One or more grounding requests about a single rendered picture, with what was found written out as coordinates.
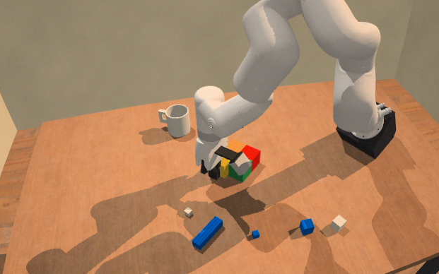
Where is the yellow cube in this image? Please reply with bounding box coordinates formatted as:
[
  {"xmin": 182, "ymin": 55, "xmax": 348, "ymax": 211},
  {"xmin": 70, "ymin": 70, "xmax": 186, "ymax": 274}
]
[{"xmin": 219, "ymin": 158, "xmax": 230, "ymax": 178}]

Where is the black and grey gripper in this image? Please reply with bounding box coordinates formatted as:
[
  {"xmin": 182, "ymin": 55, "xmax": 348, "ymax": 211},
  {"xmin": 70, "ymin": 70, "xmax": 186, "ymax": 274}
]
[{"xmin": 195, "ymin": 137, "xmax": 228, "ymax": 180}]

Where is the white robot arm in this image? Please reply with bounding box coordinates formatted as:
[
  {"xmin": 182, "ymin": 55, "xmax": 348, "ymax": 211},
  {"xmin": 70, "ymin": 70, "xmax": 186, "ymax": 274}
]
[{"xmin": 194, "ymin": 0, "xmax": 392, "ymax": 142}]

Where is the green cube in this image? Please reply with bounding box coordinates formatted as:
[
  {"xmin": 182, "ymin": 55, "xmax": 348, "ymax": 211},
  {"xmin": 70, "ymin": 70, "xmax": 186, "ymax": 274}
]
[{"xmin": 228, "ymin": 164, "xmax": 252, "ymax": 182}]

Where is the grey mug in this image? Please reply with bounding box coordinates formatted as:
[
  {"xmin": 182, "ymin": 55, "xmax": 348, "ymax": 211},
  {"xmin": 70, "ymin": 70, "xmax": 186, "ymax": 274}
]
[{"xmin": 158, "ymin": 105, "xmax": 190, "ymax": 137}]

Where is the red cube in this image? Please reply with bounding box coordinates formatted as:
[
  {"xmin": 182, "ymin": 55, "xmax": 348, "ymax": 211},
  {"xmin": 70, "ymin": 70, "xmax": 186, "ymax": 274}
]
[{"xmin": 241, "ymin": 145, "xmax": 261, "ymax": 171}]

